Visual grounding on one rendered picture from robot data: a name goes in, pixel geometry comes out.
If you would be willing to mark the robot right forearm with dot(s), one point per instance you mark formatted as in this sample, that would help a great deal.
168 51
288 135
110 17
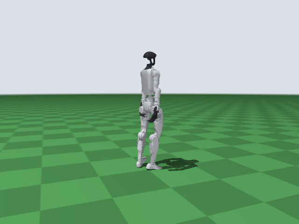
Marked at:
157 99

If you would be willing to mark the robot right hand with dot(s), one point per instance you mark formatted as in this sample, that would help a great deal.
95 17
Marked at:
154 115

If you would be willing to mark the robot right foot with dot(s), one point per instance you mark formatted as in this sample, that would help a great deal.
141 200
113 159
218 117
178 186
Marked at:
150 166

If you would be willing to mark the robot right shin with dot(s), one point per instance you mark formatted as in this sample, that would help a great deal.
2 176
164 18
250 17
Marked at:
153 146

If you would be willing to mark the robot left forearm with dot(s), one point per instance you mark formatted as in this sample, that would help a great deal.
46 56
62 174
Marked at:
143 97

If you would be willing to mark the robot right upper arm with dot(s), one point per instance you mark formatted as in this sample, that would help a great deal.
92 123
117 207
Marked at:
156 75

